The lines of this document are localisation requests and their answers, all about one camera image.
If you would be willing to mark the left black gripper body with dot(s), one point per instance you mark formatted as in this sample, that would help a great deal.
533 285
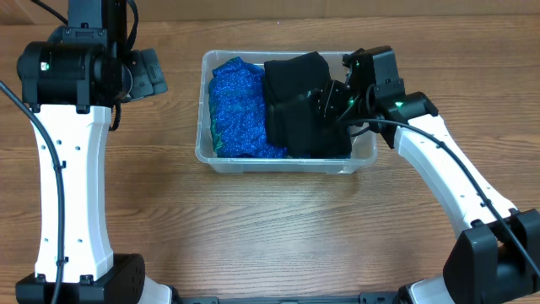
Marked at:
146 78

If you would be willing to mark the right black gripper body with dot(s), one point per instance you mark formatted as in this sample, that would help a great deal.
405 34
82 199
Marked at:
343 105

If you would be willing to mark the large black garment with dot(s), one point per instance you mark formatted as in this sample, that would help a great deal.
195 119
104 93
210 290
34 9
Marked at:
299 116

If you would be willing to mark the blue sequin garment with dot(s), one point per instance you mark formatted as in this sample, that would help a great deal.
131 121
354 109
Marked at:
237 112

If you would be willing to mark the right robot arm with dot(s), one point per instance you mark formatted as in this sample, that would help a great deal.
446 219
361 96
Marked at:
496 255

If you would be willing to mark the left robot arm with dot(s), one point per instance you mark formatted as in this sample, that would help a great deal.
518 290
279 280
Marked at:
73 87

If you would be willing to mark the clear plastic storage bin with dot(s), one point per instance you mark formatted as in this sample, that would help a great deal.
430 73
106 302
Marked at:
364 147

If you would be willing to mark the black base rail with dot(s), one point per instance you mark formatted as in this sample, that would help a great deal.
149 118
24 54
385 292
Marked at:
287 300

